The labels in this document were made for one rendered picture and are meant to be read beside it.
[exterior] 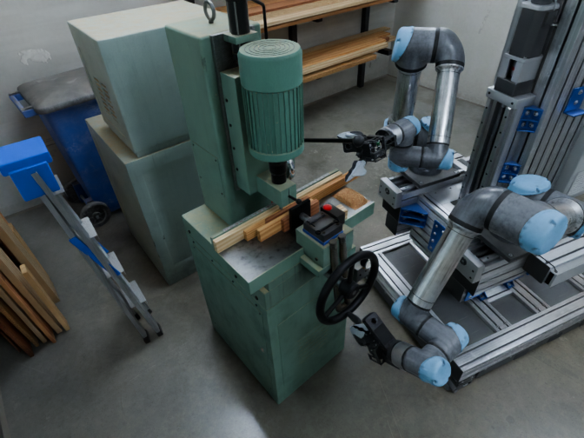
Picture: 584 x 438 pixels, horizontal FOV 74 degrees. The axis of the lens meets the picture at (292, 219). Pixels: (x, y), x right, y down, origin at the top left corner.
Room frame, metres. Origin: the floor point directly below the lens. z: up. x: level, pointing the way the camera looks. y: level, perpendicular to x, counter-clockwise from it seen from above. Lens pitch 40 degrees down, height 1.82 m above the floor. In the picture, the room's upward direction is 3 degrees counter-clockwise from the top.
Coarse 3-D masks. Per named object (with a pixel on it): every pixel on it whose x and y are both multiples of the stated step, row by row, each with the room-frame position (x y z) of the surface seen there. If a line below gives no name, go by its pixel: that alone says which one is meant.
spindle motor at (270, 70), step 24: (240, 48) 1.11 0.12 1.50; (264, 48) 1.10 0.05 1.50; (288, 48) 1.09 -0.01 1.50; (240, 72) 1.07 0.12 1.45; (264, 72) 1.01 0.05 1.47; (288, 72) 1.02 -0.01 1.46; (264, 96) 1.02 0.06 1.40; (288, 96) 1.03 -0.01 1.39; (264, 120) 1.02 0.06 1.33; (288, 120) 1.03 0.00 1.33; (264, 144) 1.02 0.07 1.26; (288, 144) 1.02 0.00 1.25
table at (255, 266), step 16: (336, 192) 1.25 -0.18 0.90; (320, 208) 1.16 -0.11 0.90; (368, 208) 1.16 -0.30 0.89; (352, 224) 1.10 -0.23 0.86; (256, 240) 0.99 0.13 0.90; (272, 240) 0.99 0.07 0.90; (288, 240) 0.99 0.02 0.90; (224, 256) 0.92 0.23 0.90; (240, 256) 0.92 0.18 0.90; (256, 256) 0.91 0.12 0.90; (272, 256) 0.91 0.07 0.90; (288, 256) 0.91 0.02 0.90; (304, 256) 0.93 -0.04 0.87; (240, 272) 0.85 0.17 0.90; (256, 272) 0.84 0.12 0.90; (272, 272) 0.86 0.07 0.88; (320, 272) 0.86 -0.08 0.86; (256, 288) 0.82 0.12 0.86
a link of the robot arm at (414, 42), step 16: (400, 32) 1.44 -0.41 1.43; (416, 32) 1.42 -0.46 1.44; (432, 32) 1.41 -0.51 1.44; (400, 48) 1.41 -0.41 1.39; (416, 48) 1.39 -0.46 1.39; (432, 48) 1.38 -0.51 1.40; (400, 64) 1.43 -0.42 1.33; (416, 64) 1.41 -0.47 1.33; (400, 80) 1.46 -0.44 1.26; (416, 80) 1.45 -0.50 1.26; (400, 96) 1.48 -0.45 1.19; (400, 112) 1.49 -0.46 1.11
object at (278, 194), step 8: (256, 176) 1.14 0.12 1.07; (264, 176) 1.13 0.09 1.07; (264, 184) 1.11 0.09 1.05; (272, 184) 1.08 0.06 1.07; (280, 184) 1.08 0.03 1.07; (288, 184) 1.08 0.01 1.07; (264, 192) 1.11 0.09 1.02; (272, 192) 1.07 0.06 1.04; (280, 192) 1.04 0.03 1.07; (288, 192) 1.06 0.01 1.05; (272, 200) 1.08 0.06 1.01; (280, 200) 1.04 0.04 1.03; (288, 200) 1.06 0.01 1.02
